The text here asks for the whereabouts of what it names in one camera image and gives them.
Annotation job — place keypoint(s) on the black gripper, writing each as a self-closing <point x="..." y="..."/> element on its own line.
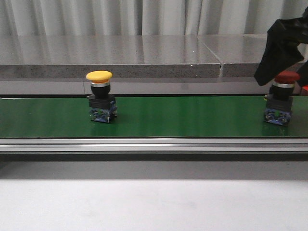
<point x="281" y="51"/>

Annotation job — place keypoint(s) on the grey stone slab right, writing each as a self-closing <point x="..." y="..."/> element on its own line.
<point x="239" y="54"/>

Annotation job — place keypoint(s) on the grey stone countertop slab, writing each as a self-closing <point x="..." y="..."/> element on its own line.
<point x="131" y="57"/>

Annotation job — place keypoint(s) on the green conveyor belt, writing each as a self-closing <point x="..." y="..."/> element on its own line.
<point x="178" y="116"/>

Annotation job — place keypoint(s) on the white pleated curtain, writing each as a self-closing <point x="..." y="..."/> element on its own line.
<point x="143" y="17"/>

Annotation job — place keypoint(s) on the white cabinet front panel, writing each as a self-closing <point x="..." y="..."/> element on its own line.
<point x="133" y="86"/>

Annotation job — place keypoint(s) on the aluminium conveyor side rail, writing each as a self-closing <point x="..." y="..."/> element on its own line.
<point x="155" y="145"/>

